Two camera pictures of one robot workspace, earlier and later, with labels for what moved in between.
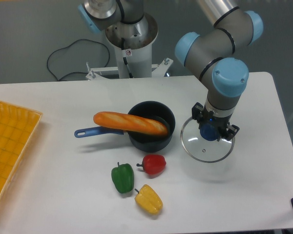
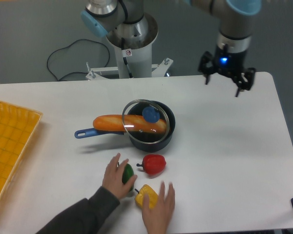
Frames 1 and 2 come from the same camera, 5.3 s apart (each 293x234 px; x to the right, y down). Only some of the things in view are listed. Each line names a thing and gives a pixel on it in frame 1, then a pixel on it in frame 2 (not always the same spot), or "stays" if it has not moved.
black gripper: x=206 y=116 → x=230 y=60
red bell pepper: x=153 y=165 stays
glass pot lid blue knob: x=200 y=149 → x=145 y=121
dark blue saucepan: x=146 y=143 stays
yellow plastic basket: x=11 y=129 stays
